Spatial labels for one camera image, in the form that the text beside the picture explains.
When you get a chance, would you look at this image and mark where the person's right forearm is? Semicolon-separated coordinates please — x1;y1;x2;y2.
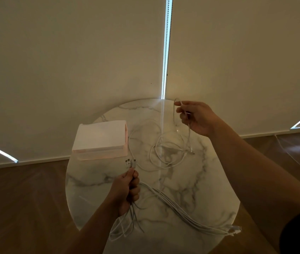
209;121;300;254

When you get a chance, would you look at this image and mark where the person's right hand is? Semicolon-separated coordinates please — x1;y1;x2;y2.
174;100;219;138

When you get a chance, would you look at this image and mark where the round marble table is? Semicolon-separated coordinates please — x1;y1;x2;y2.
65;99;241;254

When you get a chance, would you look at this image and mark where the person's left hand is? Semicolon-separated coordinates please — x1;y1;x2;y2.
105;168;141;217

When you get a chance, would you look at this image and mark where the blind bead pull chain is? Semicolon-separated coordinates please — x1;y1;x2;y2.
161;0;174;100

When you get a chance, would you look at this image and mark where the thin white floor cord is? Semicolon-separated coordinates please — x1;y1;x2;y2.
274;134;300;193

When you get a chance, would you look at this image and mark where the person's left forearm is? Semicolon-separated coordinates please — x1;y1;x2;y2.
65;202;121;254

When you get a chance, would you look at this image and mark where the white pink box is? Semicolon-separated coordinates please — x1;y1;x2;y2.
72;120;128;161

